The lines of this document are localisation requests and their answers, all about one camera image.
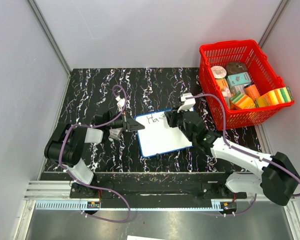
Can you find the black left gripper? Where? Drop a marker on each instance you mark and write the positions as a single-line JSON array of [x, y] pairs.
[[130, 124]]

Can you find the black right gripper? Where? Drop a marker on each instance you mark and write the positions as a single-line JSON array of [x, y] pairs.
[[171, 116]]

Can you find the blue framed whiteboard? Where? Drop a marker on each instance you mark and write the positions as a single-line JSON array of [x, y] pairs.
[[157, 137]]

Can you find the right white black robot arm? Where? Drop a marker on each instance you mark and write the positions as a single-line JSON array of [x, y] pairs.
[[273, 176]]

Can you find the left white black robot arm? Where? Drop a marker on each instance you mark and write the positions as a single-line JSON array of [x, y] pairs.
[[70, 155]]

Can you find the orange pink package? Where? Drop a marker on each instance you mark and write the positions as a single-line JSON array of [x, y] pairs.
[[223, 84]]

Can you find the white tape roll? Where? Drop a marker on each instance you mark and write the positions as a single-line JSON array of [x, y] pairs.
[[218, 72]]

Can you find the white grey box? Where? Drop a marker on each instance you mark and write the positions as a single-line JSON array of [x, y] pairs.
[[238, 88]]

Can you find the green yellow sponge box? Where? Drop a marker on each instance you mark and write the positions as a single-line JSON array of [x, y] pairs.
[[242, 101]]

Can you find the brown round item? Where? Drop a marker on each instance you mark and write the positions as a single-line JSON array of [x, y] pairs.
[[235, 67]]

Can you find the teal box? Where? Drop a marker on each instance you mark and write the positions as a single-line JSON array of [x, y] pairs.
[[238, 79]]

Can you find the orange cylinder package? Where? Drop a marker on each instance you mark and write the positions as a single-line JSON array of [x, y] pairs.
[[252, 91]]

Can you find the red plastic basket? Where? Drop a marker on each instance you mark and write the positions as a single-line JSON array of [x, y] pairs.
[[224, 114]]

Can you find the white paper sheet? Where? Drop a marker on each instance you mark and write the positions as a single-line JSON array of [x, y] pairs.
[[132, 237]]

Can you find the yellow orange sponge pack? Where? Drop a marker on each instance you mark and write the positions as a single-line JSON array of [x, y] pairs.
[[275, 97]]

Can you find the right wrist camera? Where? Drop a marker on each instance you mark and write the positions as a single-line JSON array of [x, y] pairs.
[[187, 102]]

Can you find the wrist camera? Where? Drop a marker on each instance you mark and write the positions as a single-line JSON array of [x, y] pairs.
[[187, 102], [121, 103]]

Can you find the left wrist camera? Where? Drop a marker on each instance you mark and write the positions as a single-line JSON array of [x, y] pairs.
[[121, 103]]

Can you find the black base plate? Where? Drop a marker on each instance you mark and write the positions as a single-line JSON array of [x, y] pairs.
[[206, 185]]

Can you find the aluminium rail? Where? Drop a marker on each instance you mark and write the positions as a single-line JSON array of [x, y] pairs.
[[48, 190]]

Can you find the white slotted cable duct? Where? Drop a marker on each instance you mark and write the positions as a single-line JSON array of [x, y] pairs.
[[86, 205]]

